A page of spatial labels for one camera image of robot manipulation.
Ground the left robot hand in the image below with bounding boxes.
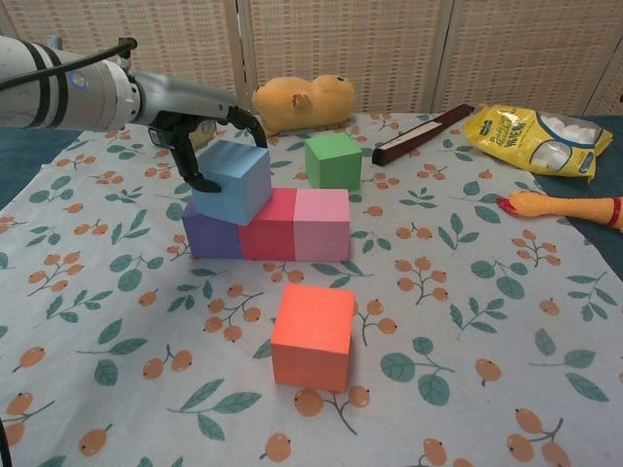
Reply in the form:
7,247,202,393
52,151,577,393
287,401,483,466
130,70,269,195

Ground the light blue cube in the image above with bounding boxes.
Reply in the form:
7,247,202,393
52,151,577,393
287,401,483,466
192,139,273,227

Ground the purple cube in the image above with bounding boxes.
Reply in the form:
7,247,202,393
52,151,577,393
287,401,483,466
181,198,244,260

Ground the magenta red cube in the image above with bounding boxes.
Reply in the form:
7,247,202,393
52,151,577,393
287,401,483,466
238,188,299,262

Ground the light pink cube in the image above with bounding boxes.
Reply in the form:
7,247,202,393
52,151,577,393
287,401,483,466
292,189,351,263

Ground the yellow plush animal toy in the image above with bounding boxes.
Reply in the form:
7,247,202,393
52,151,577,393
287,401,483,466
251,72,356,142

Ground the green cube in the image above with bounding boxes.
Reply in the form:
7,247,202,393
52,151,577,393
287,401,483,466
304,131,364,191

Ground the bamboo folding screen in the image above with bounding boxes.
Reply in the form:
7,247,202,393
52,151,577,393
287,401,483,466
0,0,623,119

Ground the floral print tablecloth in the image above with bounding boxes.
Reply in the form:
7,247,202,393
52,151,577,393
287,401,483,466
0,111,623,467

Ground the dark red folded fan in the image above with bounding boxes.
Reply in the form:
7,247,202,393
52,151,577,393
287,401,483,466
372,103,476,166

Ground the orange cube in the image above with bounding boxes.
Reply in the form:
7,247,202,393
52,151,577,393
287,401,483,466
270,284,356,393

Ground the yellow marshmallow bag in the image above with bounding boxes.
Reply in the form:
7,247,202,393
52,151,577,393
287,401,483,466
460,103,614,185

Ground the yellow rubber chicken toy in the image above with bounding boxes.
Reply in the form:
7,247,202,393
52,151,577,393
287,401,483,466
496,190,623,230

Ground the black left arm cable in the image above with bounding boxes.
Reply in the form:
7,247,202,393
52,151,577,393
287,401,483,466
0,37,138,92

